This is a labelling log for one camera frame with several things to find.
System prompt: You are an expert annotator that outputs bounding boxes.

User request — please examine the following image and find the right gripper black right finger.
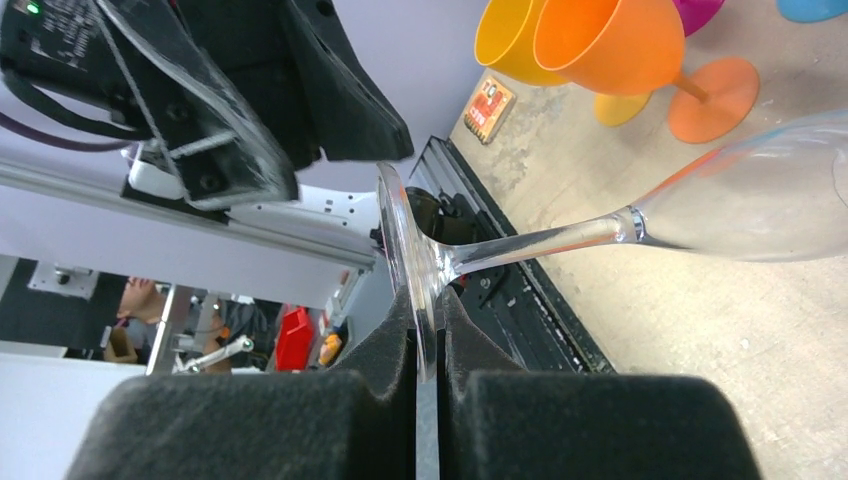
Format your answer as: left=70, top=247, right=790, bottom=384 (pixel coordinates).
left=435, top=288, right=761, bottom=479

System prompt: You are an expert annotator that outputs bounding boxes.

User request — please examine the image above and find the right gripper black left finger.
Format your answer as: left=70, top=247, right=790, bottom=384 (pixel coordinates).
left=67, top=290, right=415, bottom=479

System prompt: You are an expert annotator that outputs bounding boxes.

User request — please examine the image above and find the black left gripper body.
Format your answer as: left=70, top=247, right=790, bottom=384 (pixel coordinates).
left=0, top=0, right=326, bottom=167

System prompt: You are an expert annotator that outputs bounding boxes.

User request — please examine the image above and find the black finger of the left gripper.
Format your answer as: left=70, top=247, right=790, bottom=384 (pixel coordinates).
left=280, top=1, right=414, bottom=161
left=95, top=1, right=300, bottom=211

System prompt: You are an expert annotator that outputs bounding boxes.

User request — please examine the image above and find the yellow wine glass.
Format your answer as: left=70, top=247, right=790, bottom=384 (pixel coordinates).
left=474, top=0, right=652, bottom=127

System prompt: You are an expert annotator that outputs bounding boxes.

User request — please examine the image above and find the orange wine glass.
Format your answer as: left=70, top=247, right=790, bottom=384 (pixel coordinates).
left=534, top=0, right=760, bottom=144

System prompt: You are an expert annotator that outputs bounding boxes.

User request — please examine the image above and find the pink wine glass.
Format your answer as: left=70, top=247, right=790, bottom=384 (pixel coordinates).
left=673, top=0, right=724, bottom=37

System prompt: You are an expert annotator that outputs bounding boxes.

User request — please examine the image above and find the clear wine glass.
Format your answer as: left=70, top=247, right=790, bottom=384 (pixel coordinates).
left=376, top=110, right=847, bottom=381

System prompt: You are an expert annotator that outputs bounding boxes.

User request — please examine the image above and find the light blue wine glass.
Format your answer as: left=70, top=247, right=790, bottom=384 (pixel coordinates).
left=776, top=0, right=847, bottom=23

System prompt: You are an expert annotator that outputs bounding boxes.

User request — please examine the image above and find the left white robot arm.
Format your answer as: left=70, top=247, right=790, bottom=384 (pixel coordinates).
left=1, top=1, right=414, bottom=250

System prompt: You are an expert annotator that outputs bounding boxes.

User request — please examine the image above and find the red bin in background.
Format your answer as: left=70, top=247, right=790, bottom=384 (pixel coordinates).
left=274, top=307, right=315, bottom=372

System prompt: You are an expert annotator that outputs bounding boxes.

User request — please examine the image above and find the orange small circuit board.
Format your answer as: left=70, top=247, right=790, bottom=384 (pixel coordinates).
left=462, top=75, right=516, bottom=145

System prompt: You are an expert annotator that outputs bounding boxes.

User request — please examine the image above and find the person in background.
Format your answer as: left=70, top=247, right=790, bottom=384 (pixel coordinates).
left=102, top=276, right=283, bottom=366

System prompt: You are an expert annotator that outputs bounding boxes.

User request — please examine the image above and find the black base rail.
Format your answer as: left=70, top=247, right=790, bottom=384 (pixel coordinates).
left=412, top=137, right=614, bottom=373

